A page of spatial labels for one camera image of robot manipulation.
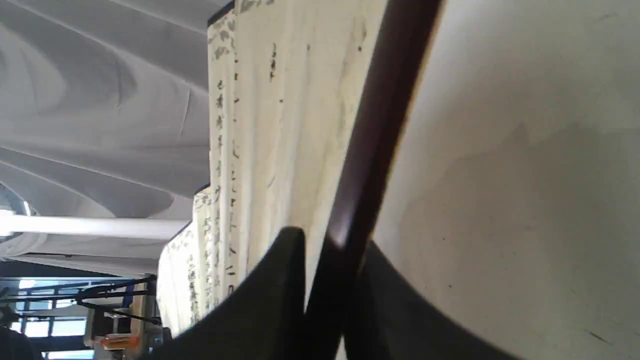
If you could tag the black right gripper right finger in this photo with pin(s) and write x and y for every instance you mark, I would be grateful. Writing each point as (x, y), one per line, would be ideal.
(390, 320)

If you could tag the paper folding fan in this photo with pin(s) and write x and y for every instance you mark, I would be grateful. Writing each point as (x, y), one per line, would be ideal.
(307, 99)

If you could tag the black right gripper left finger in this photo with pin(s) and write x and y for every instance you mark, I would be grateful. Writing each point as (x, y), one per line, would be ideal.
(261, 320)

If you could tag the grey backdrop curtain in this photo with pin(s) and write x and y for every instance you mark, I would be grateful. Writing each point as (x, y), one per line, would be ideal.
(104, 106)

